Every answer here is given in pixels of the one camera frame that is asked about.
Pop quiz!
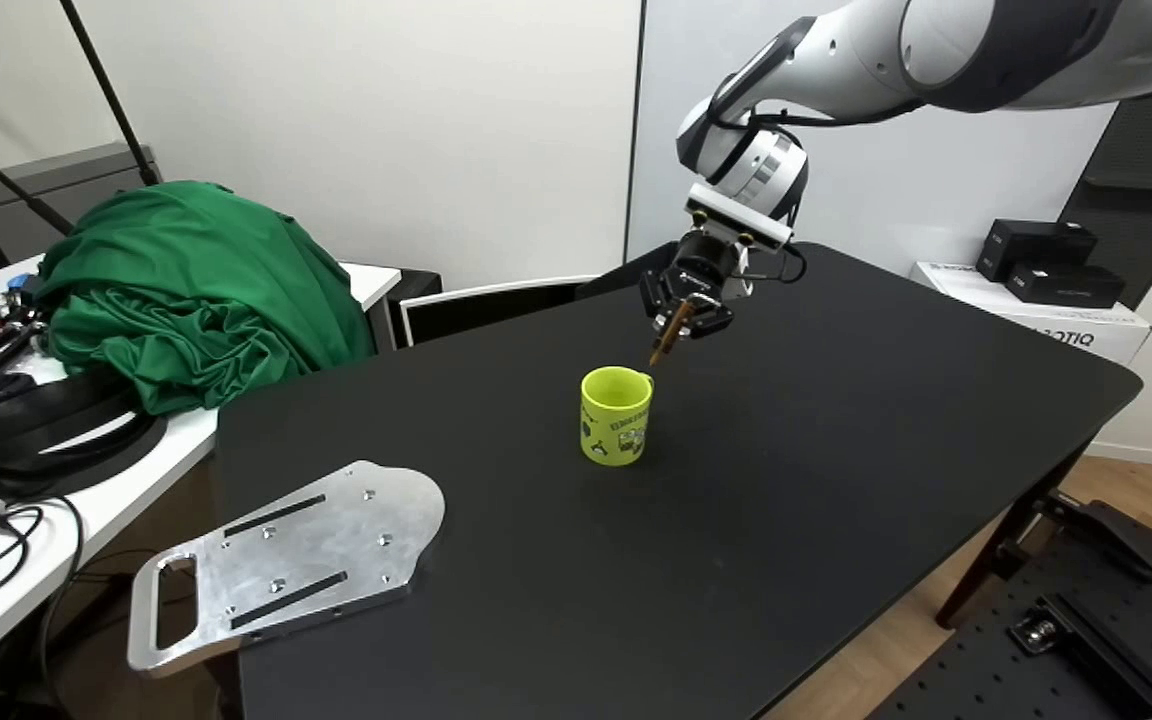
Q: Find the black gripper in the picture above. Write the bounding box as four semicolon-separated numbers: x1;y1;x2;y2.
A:
639;228;760;340

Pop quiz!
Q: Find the silver metal mounting plate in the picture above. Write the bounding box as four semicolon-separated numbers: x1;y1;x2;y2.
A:
123;456;449;678

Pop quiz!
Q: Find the thin black cable loop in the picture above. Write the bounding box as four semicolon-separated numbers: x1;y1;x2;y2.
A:
0;488;89;611

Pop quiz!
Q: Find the white side table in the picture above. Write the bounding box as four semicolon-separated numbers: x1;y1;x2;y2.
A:
0;256;407;696

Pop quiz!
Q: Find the green cloth pile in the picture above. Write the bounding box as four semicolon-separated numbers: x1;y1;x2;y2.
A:
28;177;376;420

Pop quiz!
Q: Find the black optical breadboard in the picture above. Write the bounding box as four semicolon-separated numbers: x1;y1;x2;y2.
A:
870;496;1152;720

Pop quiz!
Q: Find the black table leg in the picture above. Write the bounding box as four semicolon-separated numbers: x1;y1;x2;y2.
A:
938;456;1079;633

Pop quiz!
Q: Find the yellow-green ceramic mug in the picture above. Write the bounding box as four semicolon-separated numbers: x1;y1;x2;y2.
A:
578;364;658;472

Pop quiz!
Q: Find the black clamp bracket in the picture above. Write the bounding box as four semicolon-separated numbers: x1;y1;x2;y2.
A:
1037;493;1152;584

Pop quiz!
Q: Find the black electronic device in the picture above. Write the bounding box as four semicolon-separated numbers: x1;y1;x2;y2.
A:
1004;261;1127;313
975;216;1102;284

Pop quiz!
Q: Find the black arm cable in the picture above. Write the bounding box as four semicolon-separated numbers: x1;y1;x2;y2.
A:
730;235;817;289

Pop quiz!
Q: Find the thin black stand pole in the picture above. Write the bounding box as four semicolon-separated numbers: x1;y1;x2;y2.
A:
55;0;163;187

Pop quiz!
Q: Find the white printed cardboard box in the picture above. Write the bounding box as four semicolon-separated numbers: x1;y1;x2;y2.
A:
912;256;1152;368

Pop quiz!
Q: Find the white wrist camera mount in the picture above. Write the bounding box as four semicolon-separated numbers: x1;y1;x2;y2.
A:
683;178;797;249

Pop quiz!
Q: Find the black cable bundle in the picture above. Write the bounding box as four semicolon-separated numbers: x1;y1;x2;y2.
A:
0;370;178;504

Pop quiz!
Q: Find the black box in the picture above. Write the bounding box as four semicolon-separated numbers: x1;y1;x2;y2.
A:
383;262;449;350

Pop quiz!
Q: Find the black panel with white frame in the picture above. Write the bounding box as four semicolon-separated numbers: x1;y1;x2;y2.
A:
398;271;604;350

